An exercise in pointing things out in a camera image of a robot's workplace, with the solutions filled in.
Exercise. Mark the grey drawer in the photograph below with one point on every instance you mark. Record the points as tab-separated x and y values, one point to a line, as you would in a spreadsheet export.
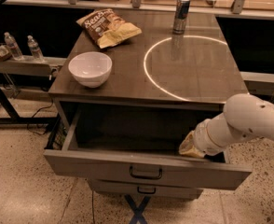
144	190
139	146

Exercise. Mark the grey bottom drawer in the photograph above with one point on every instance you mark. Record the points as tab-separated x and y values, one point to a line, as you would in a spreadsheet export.
144	190

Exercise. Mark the grey top drawer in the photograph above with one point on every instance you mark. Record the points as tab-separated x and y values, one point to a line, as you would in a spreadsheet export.
139	146

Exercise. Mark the plastic water bottle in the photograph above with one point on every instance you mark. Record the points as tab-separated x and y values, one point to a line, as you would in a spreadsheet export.
35	49
13	46

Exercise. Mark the grey side bench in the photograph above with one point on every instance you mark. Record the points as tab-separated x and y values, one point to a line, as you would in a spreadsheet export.
27	67

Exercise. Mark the white bowl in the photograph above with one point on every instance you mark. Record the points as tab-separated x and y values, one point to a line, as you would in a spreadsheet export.
90	69

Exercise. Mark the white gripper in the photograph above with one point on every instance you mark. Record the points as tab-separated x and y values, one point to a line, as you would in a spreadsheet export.
204	139

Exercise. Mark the grey drawer cabinet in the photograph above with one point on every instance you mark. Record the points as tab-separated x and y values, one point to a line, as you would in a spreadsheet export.
194	71

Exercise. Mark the grey back shelf rail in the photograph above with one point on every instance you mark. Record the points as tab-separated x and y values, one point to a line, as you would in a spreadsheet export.
137	3

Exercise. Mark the silver blue drink can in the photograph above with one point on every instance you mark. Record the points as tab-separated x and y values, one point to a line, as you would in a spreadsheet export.
181	12

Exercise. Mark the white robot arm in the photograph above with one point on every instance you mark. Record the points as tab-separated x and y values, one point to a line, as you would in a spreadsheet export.
244	118

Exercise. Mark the left plastic water bottle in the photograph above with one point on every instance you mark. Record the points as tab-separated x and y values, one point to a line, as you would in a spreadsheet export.
13	46

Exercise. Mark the small dark bowl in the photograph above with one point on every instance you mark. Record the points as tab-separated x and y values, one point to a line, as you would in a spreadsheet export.
0	51

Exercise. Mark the yellow brown chip bag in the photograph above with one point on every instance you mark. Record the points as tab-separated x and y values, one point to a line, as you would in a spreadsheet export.
107	29

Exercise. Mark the right plastic water bottle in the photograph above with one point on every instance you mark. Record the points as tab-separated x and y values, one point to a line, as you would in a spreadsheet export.
35	49

